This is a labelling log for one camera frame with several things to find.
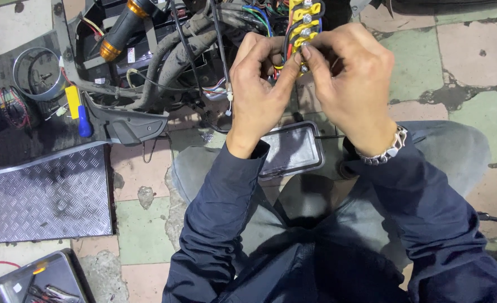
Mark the person's left hand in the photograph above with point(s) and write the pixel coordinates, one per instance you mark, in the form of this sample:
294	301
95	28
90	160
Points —
252	96

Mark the person's right hand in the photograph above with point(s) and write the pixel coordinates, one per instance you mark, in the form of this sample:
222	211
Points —
358	92

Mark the yellow terminal block with screws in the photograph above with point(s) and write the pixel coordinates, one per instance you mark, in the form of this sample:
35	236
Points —
301	25

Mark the grey rectangular plastic lid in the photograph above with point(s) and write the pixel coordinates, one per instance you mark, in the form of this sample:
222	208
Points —
292	149

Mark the grey corrugated wiring conduit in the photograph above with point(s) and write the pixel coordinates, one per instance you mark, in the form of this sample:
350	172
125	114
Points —
177	54

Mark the person's grey trousers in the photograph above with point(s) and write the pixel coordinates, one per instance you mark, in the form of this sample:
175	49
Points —
446	151

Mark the black scooter body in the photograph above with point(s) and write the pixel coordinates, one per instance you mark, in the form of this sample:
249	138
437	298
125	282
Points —
135	124

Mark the black scooter tyre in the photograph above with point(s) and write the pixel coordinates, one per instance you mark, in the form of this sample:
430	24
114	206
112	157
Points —
450	5

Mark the black shock absorber gold ends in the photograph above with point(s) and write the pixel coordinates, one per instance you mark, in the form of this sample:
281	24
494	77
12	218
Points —
124	27

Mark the yellow and blue screwdriver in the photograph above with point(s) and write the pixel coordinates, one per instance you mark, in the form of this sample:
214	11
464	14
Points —
80	113

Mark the diamond plate metal footboard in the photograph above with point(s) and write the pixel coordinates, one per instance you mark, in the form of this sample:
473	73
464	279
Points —
46	197

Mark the multimeter with red leads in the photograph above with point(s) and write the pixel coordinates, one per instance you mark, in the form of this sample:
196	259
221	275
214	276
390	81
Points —
11	107

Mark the metal tool tray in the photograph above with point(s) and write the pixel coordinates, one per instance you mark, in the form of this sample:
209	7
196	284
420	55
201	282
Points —
59	273

